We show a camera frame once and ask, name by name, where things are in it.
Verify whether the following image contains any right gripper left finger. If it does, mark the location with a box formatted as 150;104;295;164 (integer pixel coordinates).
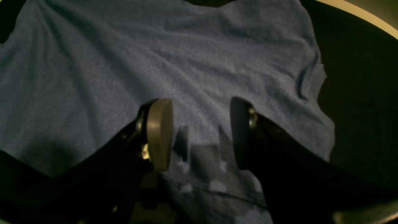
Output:
1;98;174;224

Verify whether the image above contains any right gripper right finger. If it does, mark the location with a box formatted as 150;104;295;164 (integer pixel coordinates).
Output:
230;97;397;224

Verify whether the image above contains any light blue t-shirt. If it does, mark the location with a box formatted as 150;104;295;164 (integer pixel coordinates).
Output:
0;0;336;224

